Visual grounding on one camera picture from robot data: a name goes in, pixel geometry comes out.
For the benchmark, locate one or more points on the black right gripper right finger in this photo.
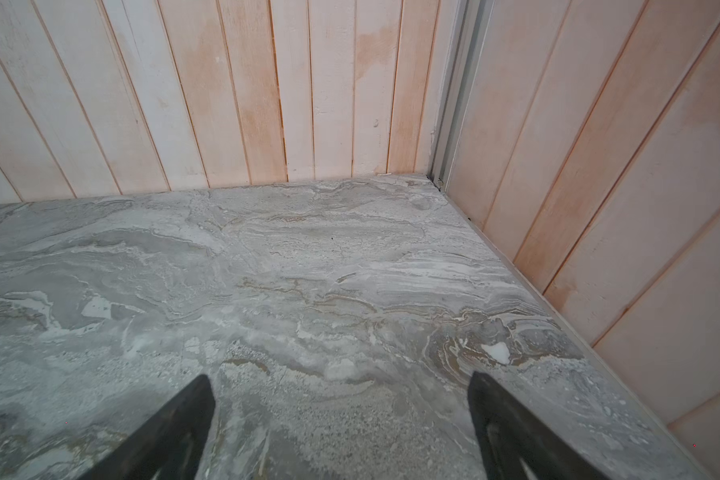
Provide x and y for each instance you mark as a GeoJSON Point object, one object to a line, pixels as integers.
{"type": "Point", "coordinates": [513, 442]}

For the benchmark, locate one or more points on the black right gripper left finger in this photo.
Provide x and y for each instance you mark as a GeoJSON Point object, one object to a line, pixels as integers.
{"type": "Point", "coordinates": [170, 444]}

